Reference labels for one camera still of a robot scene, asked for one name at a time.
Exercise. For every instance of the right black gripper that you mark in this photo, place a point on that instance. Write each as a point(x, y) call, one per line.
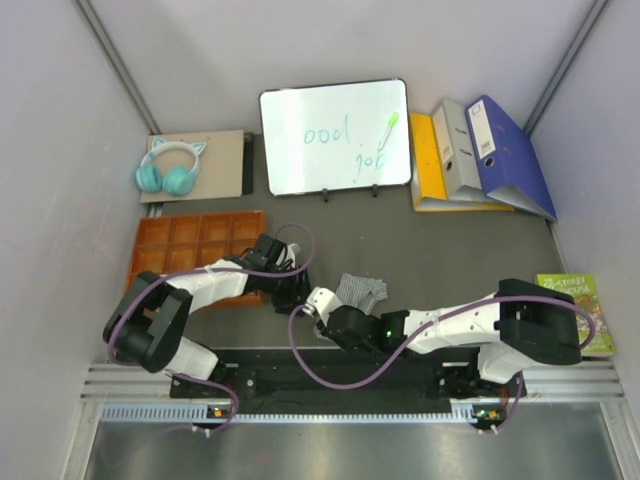
point(322, 328)

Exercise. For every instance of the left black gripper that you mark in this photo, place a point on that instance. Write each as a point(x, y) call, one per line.
point(296, 293)

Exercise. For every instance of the grey striped underwear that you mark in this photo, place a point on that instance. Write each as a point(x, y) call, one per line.
point(361, 292)

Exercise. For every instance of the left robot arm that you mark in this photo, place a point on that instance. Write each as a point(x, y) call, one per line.
point(147, 327)

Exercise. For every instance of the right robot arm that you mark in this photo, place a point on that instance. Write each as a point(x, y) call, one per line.
point(519, 326)

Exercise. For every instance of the orange compartment tray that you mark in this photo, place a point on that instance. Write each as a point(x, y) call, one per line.
point(174, 243)

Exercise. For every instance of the beige board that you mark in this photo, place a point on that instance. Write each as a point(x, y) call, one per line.
point(221, 158)

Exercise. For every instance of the yellow binder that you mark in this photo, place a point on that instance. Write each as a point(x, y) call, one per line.
point(427, 186)

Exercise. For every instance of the whiteboard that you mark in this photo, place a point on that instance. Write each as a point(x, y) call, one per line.
point(324, 138)

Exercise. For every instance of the grey binder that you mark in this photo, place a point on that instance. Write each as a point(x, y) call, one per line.
point(458, 161)

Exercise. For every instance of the teal cat-ear headphones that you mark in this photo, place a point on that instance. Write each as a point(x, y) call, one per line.
point(178, 181)

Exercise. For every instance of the green marker pen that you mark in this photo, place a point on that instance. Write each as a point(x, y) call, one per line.
point(392, 121)

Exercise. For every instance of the green treehouse book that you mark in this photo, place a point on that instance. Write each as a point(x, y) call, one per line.
point(582, 288)

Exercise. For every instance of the blue binder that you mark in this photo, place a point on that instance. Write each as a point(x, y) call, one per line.
point(506, 160)

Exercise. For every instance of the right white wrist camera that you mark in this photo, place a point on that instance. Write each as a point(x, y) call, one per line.
point(320, 303)

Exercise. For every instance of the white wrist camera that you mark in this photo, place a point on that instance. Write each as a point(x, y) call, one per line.
point(293, 250)
point(320, 303)

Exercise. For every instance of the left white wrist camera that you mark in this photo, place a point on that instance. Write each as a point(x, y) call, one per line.
point(293, 250)

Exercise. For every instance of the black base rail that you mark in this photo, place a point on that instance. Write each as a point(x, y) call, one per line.
point(271, 381)

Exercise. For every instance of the grey cable duct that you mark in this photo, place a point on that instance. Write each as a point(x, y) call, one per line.
point(204, 414)

